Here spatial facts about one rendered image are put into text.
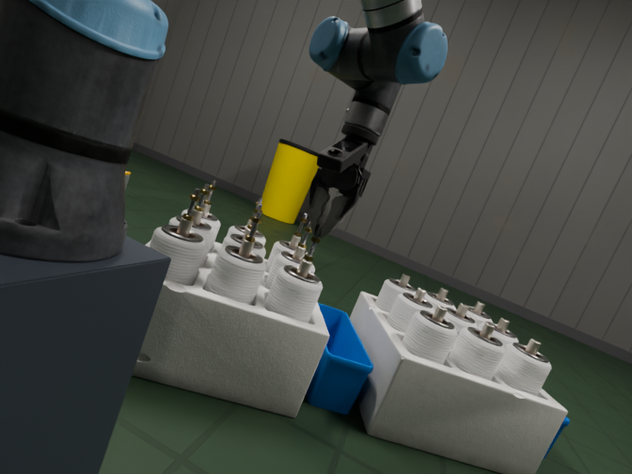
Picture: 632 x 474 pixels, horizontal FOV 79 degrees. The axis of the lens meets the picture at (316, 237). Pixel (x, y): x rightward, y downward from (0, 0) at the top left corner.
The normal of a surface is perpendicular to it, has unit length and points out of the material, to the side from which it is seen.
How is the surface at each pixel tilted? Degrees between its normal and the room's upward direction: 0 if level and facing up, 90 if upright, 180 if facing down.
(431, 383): 90
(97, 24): 87
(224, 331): 90
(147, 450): 0
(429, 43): 90
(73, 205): 72
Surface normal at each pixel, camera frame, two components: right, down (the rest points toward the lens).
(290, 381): 0.13, 0.20
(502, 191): -0.26, 0.04
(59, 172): 0.70, 0.06
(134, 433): 0.36, -0.92
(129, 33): 0.81, 0.34
